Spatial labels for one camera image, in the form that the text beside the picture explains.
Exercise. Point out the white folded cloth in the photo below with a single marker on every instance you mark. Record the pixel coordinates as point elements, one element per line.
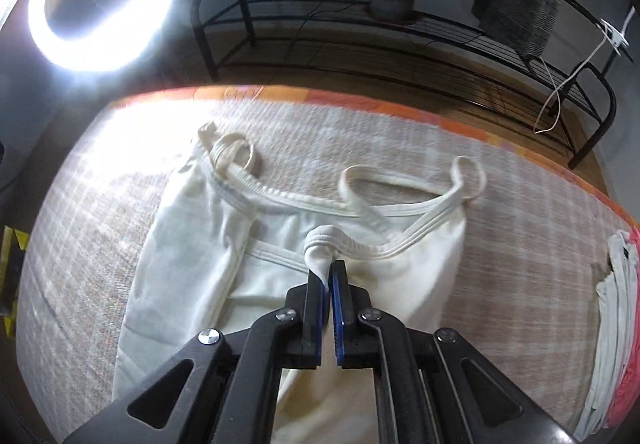
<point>607,314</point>

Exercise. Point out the checked woven blanket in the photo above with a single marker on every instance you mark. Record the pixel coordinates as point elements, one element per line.
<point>525,244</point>

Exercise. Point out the black metal rack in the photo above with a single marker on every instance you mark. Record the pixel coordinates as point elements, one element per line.
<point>450,31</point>

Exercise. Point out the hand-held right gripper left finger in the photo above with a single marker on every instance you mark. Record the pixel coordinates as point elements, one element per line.
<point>316,319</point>

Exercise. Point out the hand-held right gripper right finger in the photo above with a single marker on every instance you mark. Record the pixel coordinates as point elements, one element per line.
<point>339,319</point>

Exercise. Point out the yellow black striped object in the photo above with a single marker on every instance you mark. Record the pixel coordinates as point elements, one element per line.
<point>12,264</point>

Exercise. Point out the white tank top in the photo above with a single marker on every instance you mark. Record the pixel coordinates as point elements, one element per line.
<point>200,234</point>

